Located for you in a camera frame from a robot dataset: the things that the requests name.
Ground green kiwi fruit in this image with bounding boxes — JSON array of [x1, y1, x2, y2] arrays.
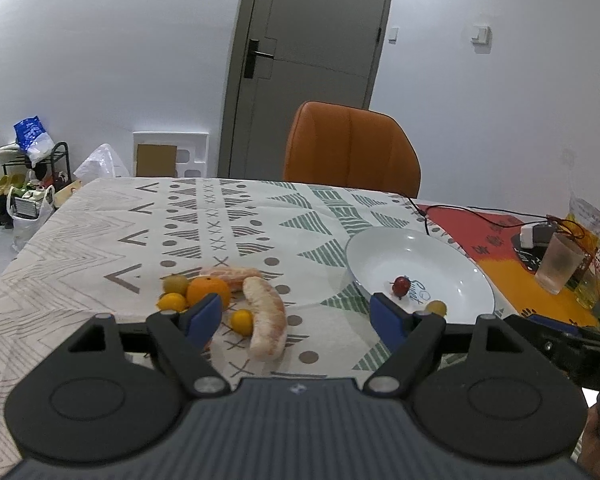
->
[[425, 300, 448, 318]]

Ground small red plum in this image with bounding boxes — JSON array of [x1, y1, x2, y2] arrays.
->
[[391, 275, 412, 299]]

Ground long peeled pomelo segment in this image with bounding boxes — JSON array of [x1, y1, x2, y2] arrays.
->
[[242, 276, 287, 361]]

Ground person right hand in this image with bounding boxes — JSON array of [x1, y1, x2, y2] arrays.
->
[[577, 405, 600, 479]]

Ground small yellow citrus left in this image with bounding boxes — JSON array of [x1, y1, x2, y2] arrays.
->
[[156, 292, 188, 312]]

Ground small yellow citrus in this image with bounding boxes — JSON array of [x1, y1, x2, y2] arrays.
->
[[156, 292, 188, 312], [230, 309, 254, 338]]

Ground large orange rear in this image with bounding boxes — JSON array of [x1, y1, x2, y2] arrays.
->
[[185, 276, 232, 310]]

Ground orange peeled pomelo segment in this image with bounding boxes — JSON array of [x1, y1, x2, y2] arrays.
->
[[198, 264, 264, 292]]

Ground green kiwi rear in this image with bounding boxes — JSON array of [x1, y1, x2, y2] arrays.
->
[[162, 274, 189, 296]]

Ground small yellow citrus right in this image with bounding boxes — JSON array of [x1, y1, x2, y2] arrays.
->
[[230, 309, 254, 338]]

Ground white ceramic bowl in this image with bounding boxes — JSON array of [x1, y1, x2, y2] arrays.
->
[[346, 228, 495, 324]]

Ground frosted plastic cup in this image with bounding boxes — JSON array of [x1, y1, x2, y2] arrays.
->
[[534, 232, 585, 295]]

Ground patterned tablecloth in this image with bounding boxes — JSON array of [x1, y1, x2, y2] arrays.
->
[[0, 178, 515, 477]]

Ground red orange table mat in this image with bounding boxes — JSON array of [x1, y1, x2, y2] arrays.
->
[[418, 203, 600, 327]]

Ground white power adapter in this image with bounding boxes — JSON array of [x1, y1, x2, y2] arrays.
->
[[518, 222, 557, 249]]

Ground yellow snack packet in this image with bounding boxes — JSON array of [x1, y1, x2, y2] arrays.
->
[[566, 193, 600, 259]]

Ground white foam packaging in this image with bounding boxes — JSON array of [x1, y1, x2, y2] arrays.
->
[[133, 131, 209, 178]]

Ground clear plastic bag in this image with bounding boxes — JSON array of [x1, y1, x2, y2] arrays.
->
[[73, 143, 130, 183]]

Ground white plastic shopping bag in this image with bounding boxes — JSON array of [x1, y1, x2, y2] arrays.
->
[[6, 185, 55, 252]]

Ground orange leather chair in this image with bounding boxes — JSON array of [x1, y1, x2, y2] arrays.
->
[[283, 102, 422, 198]]

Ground blue white plastic bag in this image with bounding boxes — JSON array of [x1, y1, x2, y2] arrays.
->
[[14, 116, 55, 167]]

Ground black metal shoe rack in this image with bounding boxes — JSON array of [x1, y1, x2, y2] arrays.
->
[[0, 141, 73, 229]]

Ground grey door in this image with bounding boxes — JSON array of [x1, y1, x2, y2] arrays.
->
[[218, 0, 391, 180]]

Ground black cable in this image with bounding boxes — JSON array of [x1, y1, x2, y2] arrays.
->
[[398, 194, 589, 273]]

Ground black door handle lock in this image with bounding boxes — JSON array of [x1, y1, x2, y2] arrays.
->
[[242, 39, 275, 79]]

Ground small white wall switch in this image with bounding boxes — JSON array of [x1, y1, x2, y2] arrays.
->
[[387, 26, 400, 44]]

